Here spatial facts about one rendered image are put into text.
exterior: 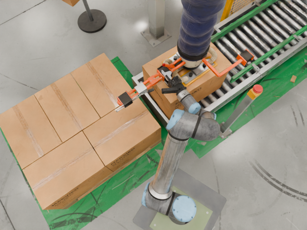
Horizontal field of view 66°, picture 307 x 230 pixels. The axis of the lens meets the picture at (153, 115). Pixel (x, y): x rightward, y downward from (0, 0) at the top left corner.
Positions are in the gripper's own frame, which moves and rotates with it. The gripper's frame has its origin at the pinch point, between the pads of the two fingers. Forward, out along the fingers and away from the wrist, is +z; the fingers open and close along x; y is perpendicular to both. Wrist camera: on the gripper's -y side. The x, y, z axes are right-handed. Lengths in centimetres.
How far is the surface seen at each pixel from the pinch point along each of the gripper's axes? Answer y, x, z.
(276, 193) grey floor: 47, -107, -133
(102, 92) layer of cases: -40, -53, 42
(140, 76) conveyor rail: -2, -48, 32
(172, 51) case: 23.4, -13.2, 17.9
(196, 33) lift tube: 20.4, 36.4, -6.9
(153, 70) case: 0.9, -12.8, 12.7
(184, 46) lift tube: 17.6, 20.2, -1.5
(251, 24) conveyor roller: 130, -55, 16
